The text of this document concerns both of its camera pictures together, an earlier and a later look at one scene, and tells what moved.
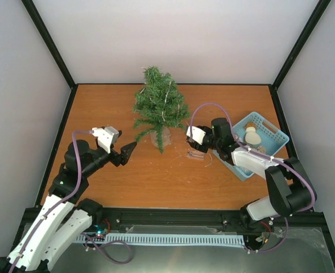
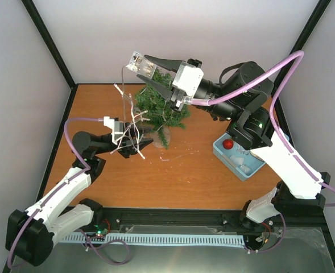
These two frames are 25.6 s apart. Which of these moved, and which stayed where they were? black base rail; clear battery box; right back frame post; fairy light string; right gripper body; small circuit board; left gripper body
Moved: left gripper body; fairy light string; clear battery box; right gripper body
Stayed: right back frame post; small circuit board; black base rail
